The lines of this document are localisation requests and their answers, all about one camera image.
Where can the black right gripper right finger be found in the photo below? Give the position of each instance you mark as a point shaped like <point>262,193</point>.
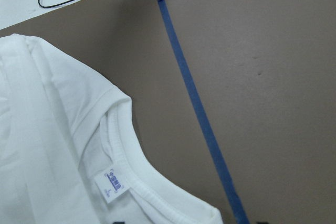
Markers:
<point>262,222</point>

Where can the white long-sleeve printed shirt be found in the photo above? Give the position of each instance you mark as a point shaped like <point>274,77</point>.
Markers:
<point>69,152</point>

